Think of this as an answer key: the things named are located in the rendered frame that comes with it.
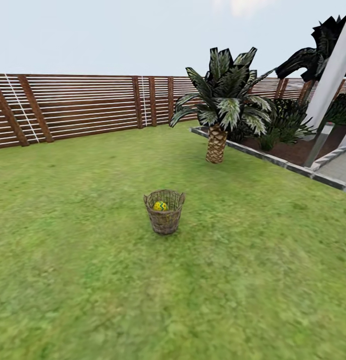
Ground wicker basket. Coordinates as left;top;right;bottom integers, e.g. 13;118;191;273
143;189;185;236

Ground easter egg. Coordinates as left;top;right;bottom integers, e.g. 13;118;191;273
153;201;168;211

